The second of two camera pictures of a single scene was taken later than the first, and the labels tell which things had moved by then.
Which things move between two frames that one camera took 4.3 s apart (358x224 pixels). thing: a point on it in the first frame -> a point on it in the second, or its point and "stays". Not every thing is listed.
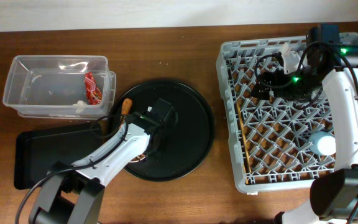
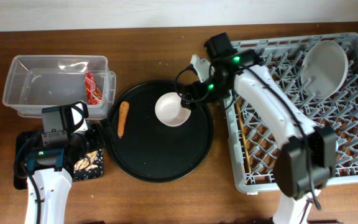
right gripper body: [283, 84] -> [207, 90]
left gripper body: [156, 150] -> [95, 140]
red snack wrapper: [93, 94] stays
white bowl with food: [138, 158] -> [169, 110]
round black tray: [188, 145] stays
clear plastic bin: [60, 87] stays
